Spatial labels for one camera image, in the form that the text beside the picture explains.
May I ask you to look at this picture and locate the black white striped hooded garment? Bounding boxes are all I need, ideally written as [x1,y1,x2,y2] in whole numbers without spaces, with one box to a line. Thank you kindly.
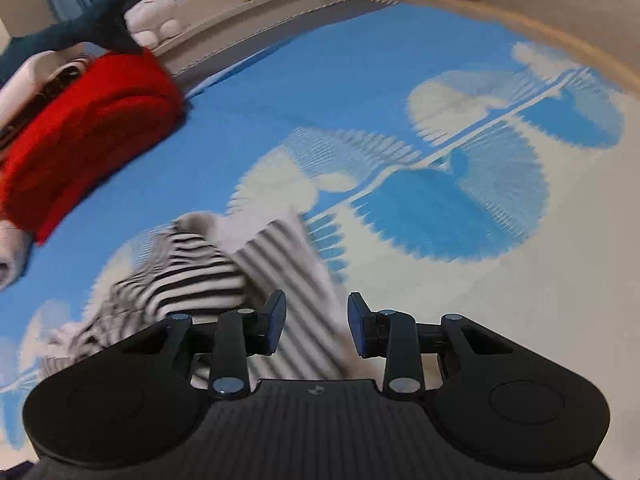
[41,211,350,382]

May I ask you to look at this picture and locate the blue white patterned bed sheet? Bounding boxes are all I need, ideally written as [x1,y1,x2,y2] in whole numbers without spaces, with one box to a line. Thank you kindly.
[1,3,639,479]

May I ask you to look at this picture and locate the cream folded quilt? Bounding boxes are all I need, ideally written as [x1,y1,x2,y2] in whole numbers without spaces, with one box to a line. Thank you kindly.
[0,220,34,290]

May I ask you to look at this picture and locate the white plush toy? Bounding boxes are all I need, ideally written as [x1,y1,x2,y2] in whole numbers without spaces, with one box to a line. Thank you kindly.
[125,0,183,50]

